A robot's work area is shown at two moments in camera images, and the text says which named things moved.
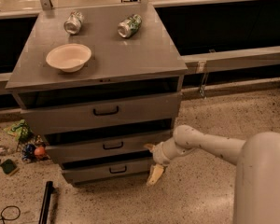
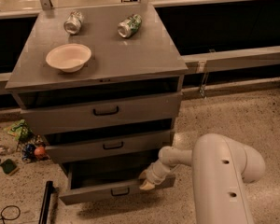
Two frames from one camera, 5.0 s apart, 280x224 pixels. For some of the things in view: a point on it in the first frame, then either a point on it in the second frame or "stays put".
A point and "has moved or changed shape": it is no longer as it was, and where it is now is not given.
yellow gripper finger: (149, 147) -> (144, 175)
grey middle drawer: (71, 152) stays put
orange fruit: (39, 150) stays put
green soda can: (130, 27) stays put
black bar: (49, 191) stays put
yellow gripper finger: (156, 172) -> (147, 186)
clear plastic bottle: (3, 150) stays put
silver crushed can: (73, 24) stays put
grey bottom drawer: (107, 171) has moved or changed shape
